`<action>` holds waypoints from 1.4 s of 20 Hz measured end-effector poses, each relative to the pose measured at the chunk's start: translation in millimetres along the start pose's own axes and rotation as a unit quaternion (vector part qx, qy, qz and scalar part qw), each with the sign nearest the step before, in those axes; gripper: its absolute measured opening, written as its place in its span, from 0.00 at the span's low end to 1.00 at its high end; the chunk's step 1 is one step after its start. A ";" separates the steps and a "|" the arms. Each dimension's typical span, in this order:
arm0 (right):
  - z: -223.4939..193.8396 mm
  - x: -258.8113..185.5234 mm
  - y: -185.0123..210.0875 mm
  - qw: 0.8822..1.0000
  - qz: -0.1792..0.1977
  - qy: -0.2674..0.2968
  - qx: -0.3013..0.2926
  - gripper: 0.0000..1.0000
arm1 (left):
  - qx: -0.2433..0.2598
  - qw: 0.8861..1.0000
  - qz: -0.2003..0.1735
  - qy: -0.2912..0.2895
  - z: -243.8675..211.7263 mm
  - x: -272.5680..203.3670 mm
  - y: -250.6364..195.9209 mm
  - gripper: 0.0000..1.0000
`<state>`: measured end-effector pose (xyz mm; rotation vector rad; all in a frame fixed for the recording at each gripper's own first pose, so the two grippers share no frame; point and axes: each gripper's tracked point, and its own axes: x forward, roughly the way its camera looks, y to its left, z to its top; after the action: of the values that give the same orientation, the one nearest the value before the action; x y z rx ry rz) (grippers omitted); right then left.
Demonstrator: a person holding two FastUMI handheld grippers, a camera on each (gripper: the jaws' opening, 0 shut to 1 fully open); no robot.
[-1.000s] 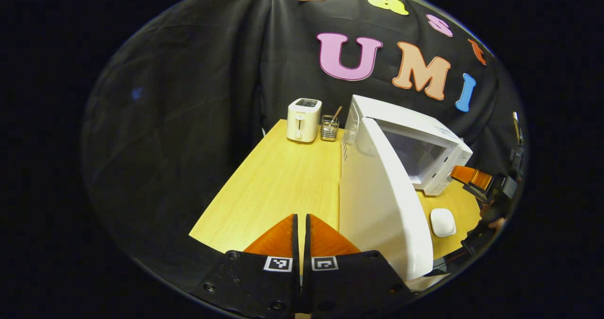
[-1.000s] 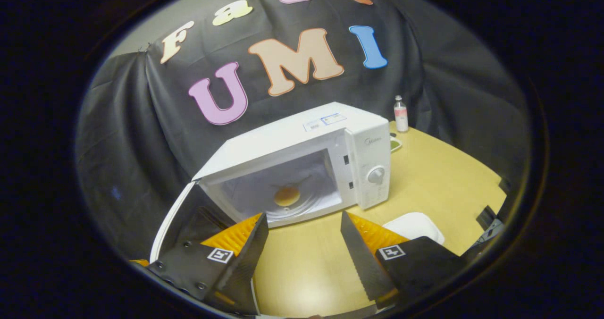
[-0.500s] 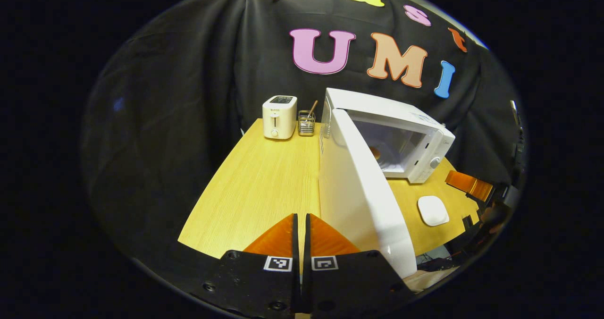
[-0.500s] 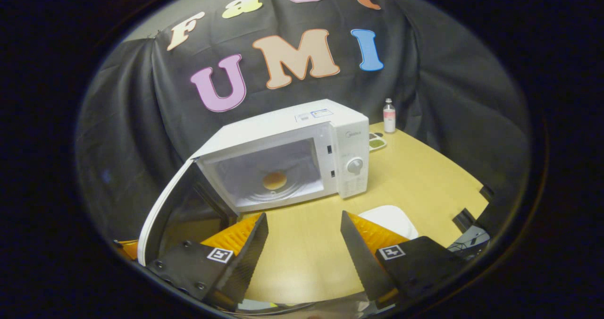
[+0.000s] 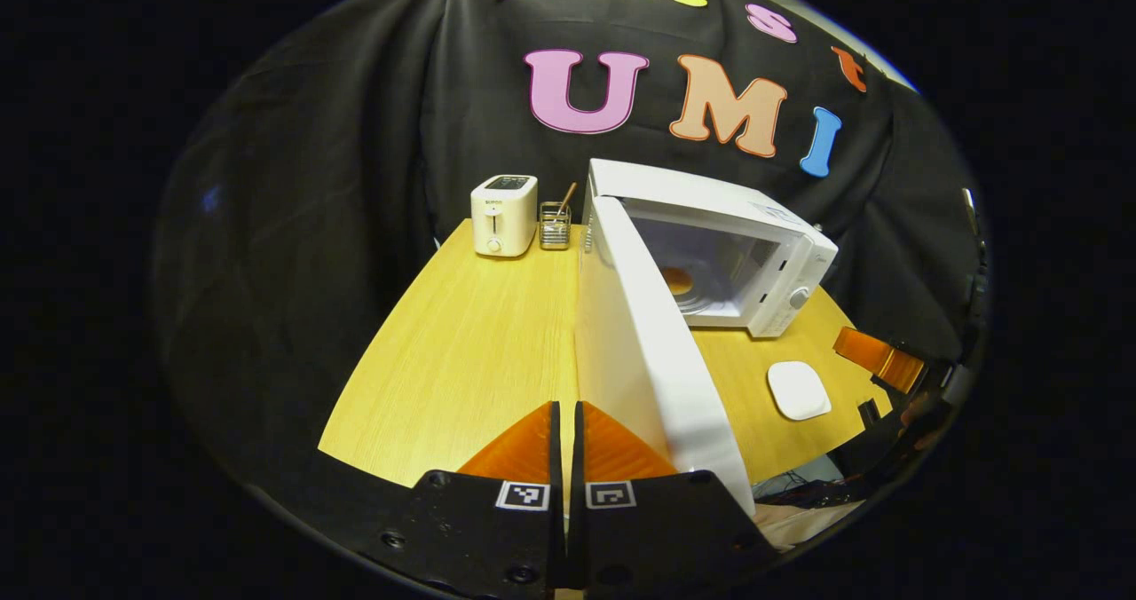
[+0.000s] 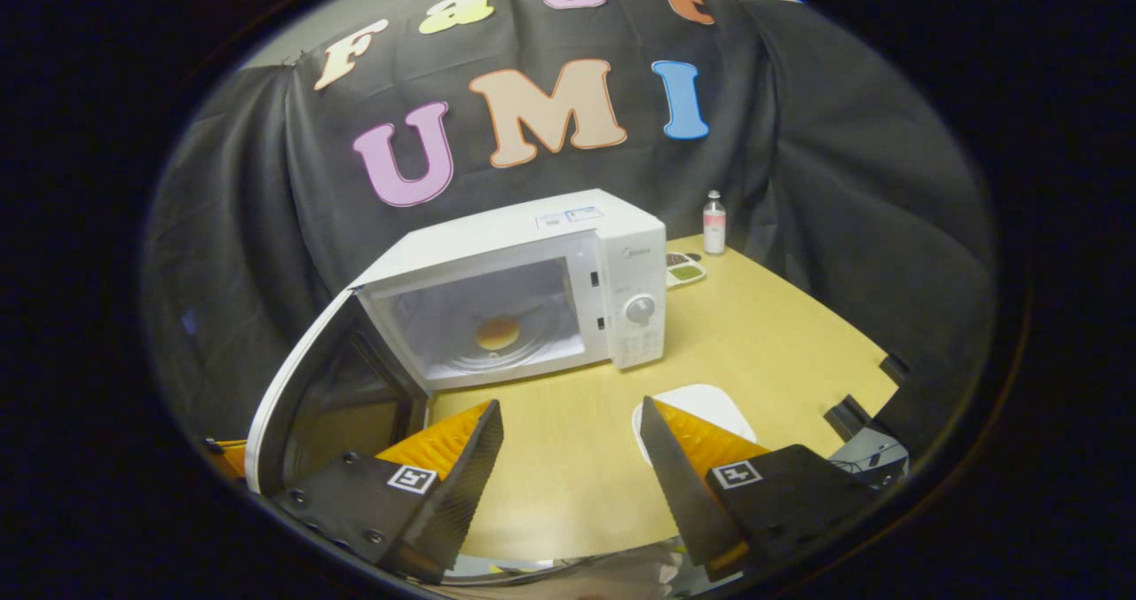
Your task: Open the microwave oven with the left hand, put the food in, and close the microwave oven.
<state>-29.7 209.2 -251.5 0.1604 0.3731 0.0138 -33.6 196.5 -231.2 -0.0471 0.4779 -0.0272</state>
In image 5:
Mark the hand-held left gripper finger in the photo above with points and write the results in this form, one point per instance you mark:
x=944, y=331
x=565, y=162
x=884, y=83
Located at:
x=556, y=529
x=575, y=529

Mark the black backdrop cloth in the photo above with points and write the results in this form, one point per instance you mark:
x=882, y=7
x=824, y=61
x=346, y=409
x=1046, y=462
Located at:
x=311, y=272

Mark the white toaster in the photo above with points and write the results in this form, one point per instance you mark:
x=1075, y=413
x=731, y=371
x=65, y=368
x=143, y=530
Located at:
x=504, y=218

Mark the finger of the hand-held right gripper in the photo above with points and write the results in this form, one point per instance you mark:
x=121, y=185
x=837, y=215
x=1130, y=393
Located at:
x=879, y=358

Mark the metal mesh utensil holder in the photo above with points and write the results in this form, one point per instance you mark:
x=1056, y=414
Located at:
x=555, y=227

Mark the wooden stick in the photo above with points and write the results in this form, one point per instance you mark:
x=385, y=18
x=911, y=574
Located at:
x=566, y=196

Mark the white square plate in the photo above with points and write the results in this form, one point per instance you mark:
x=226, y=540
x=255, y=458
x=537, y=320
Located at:
x=799, y=391

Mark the black table edge bracket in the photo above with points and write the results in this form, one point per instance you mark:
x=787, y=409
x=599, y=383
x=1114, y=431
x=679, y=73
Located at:
x=869, y=412

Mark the orange donut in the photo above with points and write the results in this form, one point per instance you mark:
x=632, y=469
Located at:
x=677, y=280

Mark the white microwave oven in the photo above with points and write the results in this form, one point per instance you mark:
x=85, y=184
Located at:
x=639, y=343

